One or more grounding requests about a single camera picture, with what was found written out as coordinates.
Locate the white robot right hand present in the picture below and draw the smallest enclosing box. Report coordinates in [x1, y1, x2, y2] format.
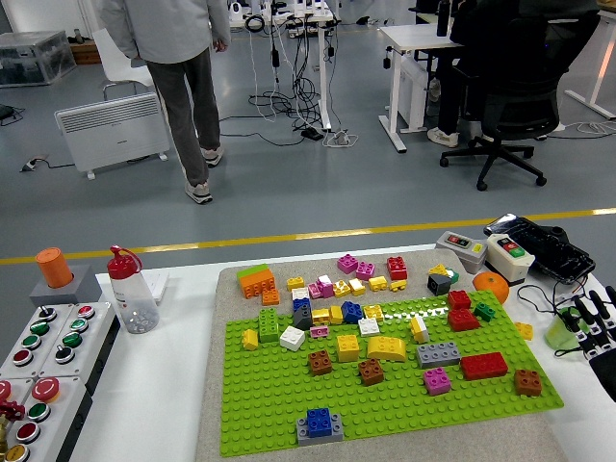
[562, 285, 616, 402]

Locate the orange cylinder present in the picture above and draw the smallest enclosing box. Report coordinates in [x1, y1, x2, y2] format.
[36, 247, 74, 290]

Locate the blue square brick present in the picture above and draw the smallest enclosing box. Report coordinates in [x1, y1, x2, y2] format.
[341, 300, 365, 324]
[305, 407, 337, 438]

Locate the grey two-by-four brick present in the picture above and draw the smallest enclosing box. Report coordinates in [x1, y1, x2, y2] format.
[416, 342, 462, 370]
[295, 412, 346, 447]

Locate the green studded baseplate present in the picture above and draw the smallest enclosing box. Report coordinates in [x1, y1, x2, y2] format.
[218, 289, 565, 458]

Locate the brown square brick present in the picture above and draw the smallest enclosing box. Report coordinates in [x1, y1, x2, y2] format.
[307, 349, 334, 376]
[513, 369, 544, 398]
[358, 358, 385, 387]

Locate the red two-by-four brick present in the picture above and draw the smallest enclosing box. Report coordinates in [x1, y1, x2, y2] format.
[459, 351, 509, 381]

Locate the wide red brick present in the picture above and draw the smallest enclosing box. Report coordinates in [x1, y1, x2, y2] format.
[447, 307, 481, 332]

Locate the red square brick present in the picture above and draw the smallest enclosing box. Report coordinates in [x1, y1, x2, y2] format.
[386, 256, 409, 281]
[447, 289, 473, 311]

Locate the black cube brick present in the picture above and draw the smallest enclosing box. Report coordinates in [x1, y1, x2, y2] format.
[426, 272, 452, 296]

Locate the yellow and white brick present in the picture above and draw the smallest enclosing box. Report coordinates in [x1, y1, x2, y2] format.
[409, 315, 430, 345]

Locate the yellow curved brick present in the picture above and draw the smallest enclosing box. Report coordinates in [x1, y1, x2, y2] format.
[366, 336, 408, 362]

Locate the orange brick with lime top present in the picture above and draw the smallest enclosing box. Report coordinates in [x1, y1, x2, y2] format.
[236, 264, 277, 300]

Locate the yellow square brick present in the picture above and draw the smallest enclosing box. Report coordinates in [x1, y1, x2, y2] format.
[336, 334, 362, 363]

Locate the tall lime green brick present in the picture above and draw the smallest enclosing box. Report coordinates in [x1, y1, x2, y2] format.
[258, 307, 281, 344]

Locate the person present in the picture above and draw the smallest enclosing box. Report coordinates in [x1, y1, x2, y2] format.
[98, 0, 232, 206]
[426, 0, 552, 148]

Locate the green translucent cup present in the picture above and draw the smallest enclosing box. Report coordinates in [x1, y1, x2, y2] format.
[544, 306, 591, 351]

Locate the white plastic chair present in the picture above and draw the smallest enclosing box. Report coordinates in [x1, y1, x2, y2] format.
[90, 26, 155, 102]

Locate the white desk with devices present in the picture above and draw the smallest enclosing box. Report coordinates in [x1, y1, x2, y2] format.
[225, 4, 342, 132]

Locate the brown wooden box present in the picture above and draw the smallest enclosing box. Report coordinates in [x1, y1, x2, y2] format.
[69, 40, 102, 64]

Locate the black electronic device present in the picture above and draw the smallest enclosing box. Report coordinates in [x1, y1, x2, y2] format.
[483, 214, 597, 284]

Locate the white panel heater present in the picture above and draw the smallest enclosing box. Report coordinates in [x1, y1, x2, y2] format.
[54, 91, 170, 180]

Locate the orange fruit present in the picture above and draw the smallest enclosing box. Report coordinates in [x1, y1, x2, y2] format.
[472, 270, 510, 305]

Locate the clear storage box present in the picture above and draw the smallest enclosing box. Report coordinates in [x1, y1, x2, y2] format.
[0, 31, 77, 88]

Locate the white cabinet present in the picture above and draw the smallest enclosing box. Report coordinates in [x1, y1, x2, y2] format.
[398, 52, 430, 132]

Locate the black bottle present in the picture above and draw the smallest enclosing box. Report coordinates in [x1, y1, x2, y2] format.
[436, 0, 452, 38]

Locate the clear bottle with red cap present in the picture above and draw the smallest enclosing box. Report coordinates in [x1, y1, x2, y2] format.
[106, 244, 161, 335]

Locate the black office chair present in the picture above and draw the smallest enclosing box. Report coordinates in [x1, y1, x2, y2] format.
[439, 9, 601, 193]

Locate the grey block with round hole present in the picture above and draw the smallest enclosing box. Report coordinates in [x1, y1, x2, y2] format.
[29, 264, 103, 307]

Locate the grey four-button control box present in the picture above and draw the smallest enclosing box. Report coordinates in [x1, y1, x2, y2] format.
[0, 303, 76, 380]
[37, 301, 118, 394]

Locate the grey emergency-stop control box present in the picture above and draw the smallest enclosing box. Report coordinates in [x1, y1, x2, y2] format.
[0, 377, 36, 462]
[4, 375, 95, 462]

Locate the tangle of cables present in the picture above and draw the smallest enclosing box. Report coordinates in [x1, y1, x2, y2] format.
[210, 13, 360, 148]

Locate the beige switch box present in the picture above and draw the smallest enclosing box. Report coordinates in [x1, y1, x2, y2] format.
[484, 233, 536, 286]

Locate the grey switch box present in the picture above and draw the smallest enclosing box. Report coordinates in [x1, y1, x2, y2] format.
[435, 230, 490, 274]

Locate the white wall switch plate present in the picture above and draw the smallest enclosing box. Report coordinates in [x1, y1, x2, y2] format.
[139, 270, 170, 304]

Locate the brass valve with red handle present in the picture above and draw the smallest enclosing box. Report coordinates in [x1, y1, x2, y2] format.
[0, 400, 26, 458]

